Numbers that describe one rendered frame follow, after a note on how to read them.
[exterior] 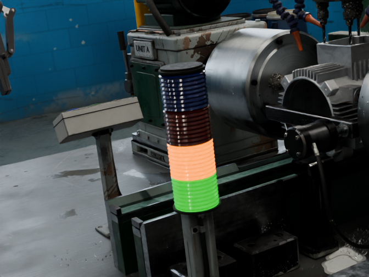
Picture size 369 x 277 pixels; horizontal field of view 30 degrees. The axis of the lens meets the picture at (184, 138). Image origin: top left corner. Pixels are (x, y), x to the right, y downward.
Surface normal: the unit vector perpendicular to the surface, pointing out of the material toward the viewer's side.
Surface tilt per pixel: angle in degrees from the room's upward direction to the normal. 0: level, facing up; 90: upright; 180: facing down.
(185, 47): 90
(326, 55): 90
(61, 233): 0
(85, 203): 0
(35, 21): 90
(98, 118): 66
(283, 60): 90
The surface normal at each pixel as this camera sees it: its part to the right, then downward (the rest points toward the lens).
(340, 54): -0.86, 0.22
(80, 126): 0.42, -0.23
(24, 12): 0.42, 0.18
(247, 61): -0.76, -0.38
